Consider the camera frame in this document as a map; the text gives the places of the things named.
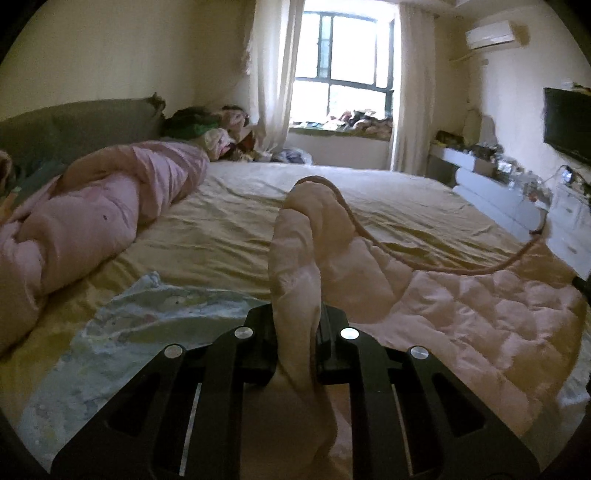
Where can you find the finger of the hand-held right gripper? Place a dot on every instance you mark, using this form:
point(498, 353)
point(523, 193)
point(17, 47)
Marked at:
point(583, 283)

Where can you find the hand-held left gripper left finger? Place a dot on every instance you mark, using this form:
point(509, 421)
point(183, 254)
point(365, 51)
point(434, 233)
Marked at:
point(265, 344)

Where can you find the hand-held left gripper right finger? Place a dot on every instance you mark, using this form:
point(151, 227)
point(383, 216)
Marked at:
point(325, 344)

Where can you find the pink quilted blanket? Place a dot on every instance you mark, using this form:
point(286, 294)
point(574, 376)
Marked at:
point(461, 323)

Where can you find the pile of clothes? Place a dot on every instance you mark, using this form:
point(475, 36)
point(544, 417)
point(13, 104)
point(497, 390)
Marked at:
point(203, 127)

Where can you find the white drawer cabinet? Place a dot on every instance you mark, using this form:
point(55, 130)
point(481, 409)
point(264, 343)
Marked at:
point(572, 217)

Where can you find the light printed blanket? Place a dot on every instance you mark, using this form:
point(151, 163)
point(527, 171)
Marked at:
point(152, 314)

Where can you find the grey padded bench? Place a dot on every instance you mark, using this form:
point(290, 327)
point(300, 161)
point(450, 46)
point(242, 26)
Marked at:
point(498, 198)

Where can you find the bed with yellow sheet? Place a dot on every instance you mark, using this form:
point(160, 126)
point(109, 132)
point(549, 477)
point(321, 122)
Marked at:
point(392, 198)

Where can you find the white dresser with clutter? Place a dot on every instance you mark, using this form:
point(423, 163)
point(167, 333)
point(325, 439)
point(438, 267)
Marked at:
point(480, 159)

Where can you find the white chair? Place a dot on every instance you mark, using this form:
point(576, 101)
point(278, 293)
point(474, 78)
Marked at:
point(482, 127)

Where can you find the plastic bag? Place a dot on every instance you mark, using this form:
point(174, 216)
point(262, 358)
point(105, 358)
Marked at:
point(295, 156)

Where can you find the rolled pink duvet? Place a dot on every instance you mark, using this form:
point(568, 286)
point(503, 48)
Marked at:
point(106, 207)

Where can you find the windowsill clutter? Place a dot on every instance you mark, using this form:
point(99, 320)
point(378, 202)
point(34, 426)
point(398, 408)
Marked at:
point(351, 122)

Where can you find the cream curtain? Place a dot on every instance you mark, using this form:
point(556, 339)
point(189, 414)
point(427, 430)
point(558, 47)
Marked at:
point(413, 87)
point(272, 78)

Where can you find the white air conditioner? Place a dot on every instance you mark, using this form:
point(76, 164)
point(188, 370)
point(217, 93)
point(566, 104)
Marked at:
point(496, 37)

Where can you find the grey padded headboard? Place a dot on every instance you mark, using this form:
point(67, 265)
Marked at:
point(78, 129)

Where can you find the dark framed window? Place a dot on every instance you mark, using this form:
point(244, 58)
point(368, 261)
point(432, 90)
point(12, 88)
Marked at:
point(351, 60)

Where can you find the black wall television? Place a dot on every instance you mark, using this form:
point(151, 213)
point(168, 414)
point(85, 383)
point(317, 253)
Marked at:
point(568, 122)

